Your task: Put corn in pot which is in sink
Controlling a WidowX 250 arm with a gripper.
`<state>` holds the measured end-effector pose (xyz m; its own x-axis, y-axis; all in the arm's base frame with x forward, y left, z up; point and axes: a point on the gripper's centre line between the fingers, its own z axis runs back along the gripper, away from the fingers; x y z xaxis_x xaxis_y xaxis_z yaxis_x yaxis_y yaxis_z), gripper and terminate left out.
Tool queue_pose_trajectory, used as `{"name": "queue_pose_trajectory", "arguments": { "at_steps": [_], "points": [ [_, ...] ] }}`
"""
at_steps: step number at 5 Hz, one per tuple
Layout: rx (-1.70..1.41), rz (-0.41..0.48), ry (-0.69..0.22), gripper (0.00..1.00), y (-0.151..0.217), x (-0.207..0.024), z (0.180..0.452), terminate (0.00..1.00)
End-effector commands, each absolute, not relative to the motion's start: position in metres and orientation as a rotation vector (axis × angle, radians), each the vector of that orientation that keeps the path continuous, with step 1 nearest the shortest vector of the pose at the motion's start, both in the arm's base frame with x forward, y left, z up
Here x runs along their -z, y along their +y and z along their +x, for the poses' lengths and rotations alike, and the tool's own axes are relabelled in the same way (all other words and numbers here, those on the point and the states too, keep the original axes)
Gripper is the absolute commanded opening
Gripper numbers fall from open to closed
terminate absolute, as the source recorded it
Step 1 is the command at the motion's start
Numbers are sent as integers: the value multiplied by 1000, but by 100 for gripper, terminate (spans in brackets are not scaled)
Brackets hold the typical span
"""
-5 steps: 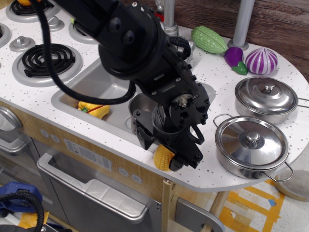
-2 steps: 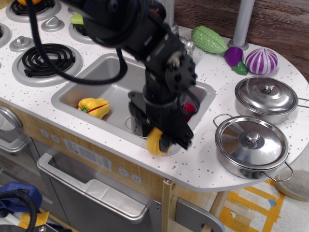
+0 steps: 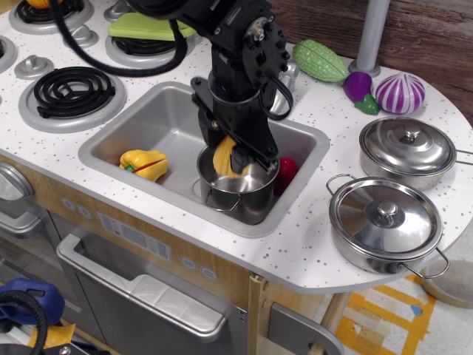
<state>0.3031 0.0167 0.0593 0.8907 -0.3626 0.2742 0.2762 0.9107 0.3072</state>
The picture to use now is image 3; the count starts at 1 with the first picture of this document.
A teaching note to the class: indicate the black coil burner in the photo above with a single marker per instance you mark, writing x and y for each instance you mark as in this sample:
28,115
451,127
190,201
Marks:
26,19
140,53
71,99

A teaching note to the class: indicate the silver oven door left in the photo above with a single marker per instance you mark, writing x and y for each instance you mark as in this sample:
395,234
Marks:
27,238

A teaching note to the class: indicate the grey toy sink basin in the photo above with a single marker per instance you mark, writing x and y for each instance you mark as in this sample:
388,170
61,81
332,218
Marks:
165,119

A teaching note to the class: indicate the red toy vegetable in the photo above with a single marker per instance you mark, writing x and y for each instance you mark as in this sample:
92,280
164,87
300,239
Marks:
287,172

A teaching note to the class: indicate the steel lidded pot near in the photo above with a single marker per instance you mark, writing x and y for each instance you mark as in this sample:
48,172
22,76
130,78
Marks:
383,226

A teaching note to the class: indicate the green toy lid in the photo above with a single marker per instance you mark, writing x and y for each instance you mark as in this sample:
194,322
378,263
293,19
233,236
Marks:
137,26

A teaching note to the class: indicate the grey metal pole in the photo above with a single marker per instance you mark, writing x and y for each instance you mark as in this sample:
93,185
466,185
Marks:
367,58

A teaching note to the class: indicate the green toy bitter gourd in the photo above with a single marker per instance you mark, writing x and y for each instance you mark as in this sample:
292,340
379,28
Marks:
319,61

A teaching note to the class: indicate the black coil burner front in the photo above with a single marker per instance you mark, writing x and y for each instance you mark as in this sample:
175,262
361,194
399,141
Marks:
71,99

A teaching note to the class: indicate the yellow toy corn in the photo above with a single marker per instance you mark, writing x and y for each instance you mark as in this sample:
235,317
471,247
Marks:
222,159

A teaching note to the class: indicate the purple toy eggplant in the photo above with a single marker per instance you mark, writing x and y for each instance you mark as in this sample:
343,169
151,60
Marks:
358,88

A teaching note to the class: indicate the steel lidded pot far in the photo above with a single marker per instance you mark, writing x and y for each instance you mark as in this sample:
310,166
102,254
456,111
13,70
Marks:
407,151

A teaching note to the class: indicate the yellow toy bell pepper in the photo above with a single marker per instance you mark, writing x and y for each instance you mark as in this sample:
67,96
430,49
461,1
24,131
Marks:
150,165

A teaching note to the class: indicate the grey stove knob middle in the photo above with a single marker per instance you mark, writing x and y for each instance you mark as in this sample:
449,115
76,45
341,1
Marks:
84,37

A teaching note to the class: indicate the grey stove knob front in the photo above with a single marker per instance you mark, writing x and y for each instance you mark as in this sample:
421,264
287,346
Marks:
33,67

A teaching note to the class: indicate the black coil burner right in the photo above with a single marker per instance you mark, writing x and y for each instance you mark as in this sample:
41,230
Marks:
140,53

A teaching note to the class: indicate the steel lidded pot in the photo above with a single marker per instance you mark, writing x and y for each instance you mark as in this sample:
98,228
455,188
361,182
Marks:
383,226
407,151

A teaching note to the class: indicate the purple striped toy onion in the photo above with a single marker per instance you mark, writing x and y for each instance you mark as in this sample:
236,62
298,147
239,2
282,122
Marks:
400,94

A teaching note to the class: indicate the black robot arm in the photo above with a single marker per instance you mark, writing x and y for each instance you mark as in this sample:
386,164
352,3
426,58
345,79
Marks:
203,16

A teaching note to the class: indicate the grey stove knob back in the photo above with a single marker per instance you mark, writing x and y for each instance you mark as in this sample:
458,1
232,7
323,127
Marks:
115,11

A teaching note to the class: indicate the steel pot in sink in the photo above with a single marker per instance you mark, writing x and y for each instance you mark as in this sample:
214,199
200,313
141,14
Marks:
247,199

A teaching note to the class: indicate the black coil burner back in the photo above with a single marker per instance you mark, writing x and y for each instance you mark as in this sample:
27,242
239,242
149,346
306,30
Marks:
26,19

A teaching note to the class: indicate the silver toy faucet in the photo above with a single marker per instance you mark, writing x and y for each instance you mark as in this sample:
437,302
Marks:
288,78

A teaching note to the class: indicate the silver toy dishwasher door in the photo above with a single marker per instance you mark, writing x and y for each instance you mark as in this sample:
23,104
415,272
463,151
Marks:
144,309

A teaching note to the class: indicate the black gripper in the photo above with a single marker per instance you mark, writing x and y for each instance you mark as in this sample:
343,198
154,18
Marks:
247,55

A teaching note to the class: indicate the orange toy on burner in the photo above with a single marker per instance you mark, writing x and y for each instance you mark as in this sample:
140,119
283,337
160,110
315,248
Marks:
39,4

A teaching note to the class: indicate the blue clamp tool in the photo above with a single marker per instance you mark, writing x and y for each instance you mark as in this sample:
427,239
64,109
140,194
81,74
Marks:
24,301

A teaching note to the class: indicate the grey stove knob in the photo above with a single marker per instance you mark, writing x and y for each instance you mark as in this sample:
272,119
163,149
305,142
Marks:
115,11
33,67
84,37

